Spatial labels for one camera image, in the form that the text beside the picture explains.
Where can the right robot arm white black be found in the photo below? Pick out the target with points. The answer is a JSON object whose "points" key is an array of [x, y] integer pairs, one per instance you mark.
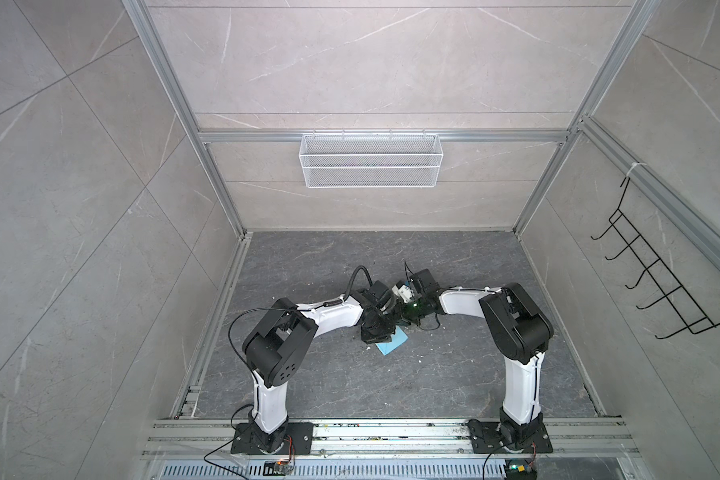
{"points": [[520, 331]]}

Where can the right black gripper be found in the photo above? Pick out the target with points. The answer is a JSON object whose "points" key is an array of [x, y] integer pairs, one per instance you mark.
{"points": [[403, 315]]}

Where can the aluminium mounting rail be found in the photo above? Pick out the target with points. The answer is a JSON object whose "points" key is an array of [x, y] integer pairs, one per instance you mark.
{"points": [[394, 438]]}

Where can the white wire mesh basket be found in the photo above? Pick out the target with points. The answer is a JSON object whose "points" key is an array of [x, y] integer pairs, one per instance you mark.
{"points": [[370, 160]]}

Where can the light blue paper sheet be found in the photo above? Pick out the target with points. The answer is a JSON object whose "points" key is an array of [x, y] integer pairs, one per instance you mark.
{"points": [[397, 339]]}

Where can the white cable tie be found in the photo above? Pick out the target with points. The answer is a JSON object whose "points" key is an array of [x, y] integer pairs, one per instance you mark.
{"points": [[633, 166]]}

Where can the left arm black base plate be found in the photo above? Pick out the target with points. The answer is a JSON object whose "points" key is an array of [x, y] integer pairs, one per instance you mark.
{"points": [[273, 439]]}

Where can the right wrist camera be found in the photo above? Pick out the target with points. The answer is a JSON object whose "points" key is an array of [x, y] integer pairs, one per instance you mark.
{"points": [[417, 287]]}

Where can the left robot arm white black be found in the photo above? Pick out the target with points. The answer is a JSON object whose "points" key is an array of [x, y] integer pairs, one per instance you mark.
{"points": [[279, 343]]}

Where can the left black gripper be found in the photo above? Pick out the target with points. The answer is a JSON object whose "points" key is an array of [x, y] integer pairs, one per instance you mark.
{"points": [[376, 338]]}

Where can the black wire hook rack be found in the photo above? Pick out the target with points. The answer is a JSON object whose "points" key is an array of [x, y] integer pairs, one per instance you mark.
{"points": [[655, 270]]}

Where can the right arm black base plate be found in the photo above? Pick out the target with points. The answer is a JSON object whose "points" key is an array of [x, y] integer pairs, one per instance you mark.
{"points": [[494, 436]]}

